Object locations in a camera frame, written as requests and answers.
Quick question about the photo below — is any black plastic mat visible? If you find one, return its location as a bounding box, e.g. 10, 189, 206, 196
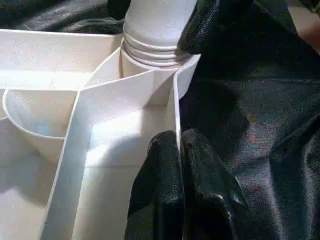
0, 0, 320, 240

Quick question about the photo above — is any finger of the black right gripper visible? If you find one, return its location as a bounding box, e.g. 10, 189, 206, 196
106, 0, 133, 21
176, 0, 254, 56

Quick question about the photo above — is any white plastic table top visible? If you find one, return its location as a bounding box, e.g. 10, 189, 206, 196
0, 28, 203, 240

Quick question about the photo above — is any white plastic table leg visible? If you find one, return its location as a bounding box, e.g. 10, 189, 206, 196
119, 0, 201, 69

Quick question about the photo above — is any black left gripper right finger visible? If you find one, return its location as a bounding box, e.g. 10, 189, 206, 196
180, 128, 261, 240

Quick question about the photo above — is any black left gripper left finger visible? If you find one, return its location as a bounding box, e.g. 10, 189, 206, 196
125, 129, 186, 240

